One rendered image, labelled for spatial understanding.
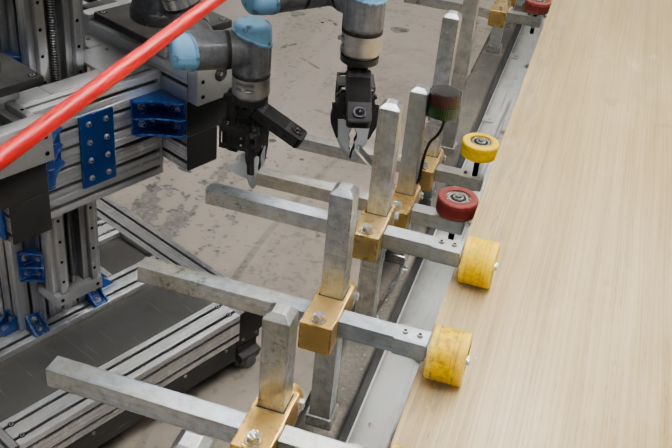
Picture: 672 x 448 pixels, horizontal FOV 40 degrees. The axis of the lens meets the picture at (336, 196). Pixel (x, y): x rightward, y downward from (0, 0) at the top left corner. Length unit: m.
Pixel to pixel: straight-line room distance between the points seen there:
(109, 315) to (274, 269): 0.71
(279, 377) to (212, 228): 2.11
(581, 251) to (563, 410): 0.42
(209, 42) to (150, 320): 1.01
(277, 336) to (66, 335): 1.43
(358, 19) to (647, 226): 0.69
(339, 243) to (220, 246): 1.85
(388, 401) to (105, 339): 0.97
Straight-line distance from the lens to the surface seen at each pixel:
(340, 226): 1.31
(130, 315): 2.54
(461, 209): 1.76
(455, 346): 1.32
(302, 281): 3.01
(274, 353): 1.14
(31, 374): 2.40
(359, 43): 1.64
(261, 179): 1.89
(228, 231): 3.23
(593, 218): 1.83
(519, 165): 1.95
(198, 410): 1.22
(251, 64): 1.76
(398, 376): 1.79
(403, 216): 1.78
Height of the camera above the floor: 1.83
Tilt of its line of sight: 32 degrees down
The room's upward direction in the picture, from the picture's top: 6 degrees clockwise
